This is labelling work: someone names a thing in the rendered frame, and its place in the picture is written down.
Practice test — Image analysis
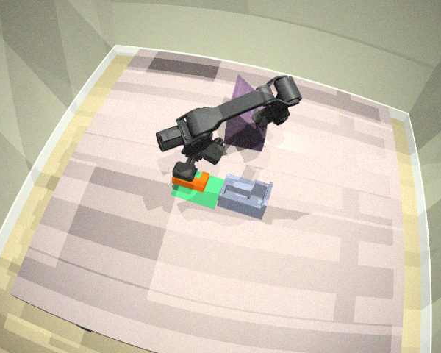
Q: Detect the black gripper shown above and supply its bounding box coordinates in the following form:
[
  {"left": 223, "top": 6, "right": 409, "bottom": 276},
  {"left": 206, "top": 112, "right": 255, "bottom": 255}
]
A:
[{"left": 172, "top": 139, "right": 205, "bottom": 182}]

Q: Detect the orange l-shaped part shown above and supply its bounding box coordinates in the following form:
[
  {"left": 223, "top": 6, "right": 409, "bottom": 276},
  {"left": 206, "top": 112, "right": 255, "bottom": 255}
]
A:
[{"left": 172, "top": 171, "right": 209, "bottom": 193}]

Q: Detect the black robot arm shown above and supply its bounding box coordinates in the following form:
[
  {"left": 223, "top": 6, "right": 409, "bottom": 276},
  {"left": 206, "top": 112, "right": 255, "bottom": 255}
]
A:
[{"left": 156, "top": 75, "right": 302, "bottom": 165}]

